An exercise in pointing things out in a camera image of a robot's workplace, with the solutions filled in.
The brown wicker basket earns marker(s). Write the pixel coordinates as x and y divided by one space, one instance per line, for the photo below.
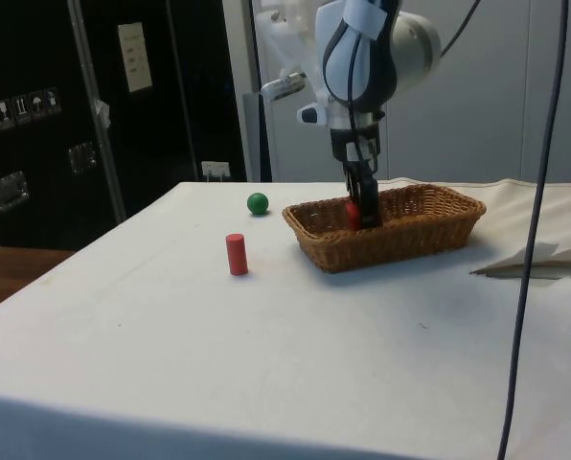
410 239

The green ball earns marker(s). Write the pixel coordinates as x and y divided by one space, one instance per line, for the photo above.
258 203

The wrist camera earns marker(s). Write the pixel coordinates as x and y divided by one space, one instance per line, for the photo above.
314 114

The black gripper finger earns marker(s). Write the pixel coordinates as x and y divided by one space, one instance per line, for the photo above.
352 182
369 201

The pale locker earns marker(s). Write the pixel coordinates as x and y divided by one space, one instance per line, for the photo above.
496 120

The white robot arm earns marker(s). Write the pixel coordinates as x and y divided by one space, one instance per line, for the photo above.
362 72

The red block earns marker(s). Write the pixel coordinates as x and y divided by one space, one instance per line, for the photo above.
352 216

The red cylinder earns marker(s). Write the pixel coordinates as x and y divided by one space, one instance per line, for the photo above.
236 254

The black cabinet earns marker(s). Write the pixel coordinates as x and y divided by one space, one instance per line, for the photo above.
41 144

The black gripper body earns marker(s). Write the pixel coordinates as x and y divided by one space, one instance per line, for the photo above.
357 144

